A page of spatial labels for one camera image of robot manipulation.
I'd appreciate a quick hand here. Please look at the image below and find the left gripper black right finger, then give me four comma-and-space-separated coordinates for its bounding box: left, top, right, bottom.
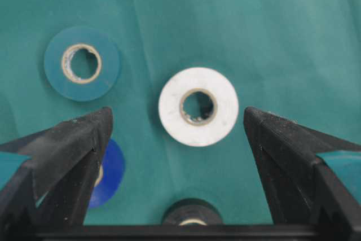
243, 107, 360, 240

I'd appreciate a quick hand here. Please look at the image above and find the white tape roll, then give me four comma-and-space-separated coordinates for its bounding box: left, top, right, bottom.
158, 67, 239, 147

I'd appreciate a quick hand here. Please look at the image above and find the blue tape roll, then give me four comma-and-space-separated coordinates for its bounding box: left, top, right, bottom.
88, 139, 125, 209

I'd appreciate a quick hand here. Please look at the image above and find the green tape roll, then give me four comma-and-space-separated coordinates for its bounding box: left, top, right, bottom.
44, 27, 121, 102

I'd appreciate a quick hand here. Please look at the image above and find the black tape roll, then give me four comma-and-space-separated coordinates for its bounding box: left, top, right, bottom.
161, 198, 223, 226

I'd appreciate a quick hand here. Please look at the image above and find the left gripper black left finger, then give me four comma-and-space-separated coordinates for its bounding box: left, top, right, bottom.
1, 107, 113, 240

